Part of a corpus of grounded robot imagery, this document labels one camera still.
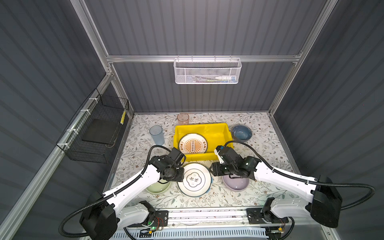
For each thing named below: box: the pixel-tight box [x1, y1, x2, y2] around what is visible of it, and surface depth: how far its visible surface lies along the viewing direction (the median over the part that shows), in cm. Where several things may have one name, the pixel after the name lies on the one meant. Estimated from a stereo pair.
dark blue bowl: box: [232, 124, 253, 142], surface depth 107 cm
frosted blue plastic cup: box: [149, 125, 165, 145], surface depth 99 cm
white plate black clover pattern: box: [177, 162, 212, 197], surface depth 86 cm
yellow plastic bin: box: [173, 123, 233, 162], surface depth 104 cm
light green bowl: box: [145, 181, 171, 194], surface depth 79 cm
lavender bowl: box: [222, 175, 250, 192], surface depth 84 cm
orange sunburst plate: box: [178, 133, 208, 154], surface depth 101 cm
